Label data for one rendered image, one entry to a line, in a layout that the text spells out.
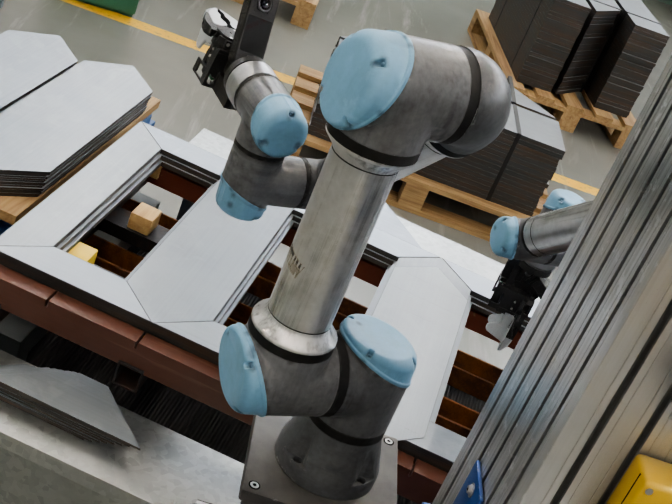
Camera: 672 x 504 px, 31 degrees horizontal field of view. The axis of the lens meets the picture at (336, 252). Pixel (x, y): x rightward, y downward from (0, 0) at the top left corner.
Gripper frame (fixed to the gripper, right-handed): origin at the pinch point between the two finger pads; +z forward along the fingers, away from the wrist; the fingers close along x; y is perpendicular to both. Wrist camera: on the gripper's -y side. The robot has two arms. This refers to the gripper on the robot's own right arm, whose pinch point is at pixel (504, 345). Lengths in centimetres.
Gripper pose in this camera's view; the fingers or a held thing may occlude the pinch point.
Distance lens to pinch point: 249.3
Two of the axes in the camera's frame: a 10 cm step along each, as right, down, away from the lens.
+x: -2.4, 4.0, -8.8
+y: -9.1, -4.1, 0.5
